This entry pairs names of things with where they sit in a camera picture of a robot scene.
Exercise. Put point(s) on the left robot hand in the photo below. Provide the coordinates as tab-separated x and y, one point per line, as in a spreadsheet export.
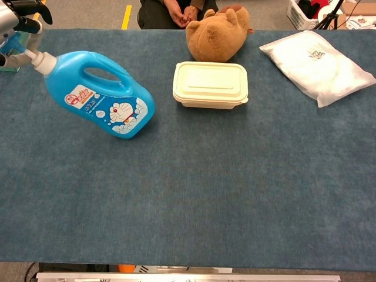
8	17

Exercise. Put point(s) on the blue pump detergent bottle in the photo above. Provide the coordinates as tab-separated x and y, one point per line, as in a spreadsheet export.
88	97

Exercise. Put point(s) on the yellow floor tape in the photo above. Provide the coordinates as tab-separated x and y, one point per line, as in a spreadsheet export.
127	17

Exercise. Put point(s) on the seated person dark clothes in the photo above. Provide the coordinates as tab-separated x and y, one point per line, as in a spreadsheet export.
179	13

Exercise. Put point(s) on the brown plush toy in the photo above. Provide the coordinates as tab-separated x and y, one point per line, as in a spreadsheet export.
217	38

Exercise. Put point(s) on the cream lidded lunch box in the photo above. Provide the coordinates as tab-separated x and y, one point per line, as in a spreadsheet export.
210	85

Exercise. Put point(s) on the blue felt table cloth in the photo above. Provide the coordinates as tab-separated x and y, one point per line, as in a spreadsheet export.
188	182

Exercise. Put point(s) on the orange object under table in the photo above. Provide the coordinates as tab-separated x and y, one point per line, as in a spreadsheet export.
126	268

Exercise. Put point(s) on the white plastic basket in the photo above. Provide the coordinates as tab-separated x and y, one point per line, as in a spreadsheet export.
298	19

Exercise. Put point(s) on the white plastic bag QR label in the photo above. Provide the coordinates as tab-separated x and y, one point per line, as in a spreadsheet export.
317	70

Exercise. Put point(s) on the black tripod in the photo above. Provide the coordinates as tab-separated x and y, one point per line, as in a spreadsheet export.
328	16

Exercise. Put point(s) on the brown cardboard box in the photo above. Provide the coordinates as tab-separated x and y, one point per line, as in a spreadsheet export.
357	8

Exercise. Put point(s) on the aluminium profile rail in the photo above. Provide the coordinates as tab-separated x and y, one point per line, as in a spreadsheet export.
188	277

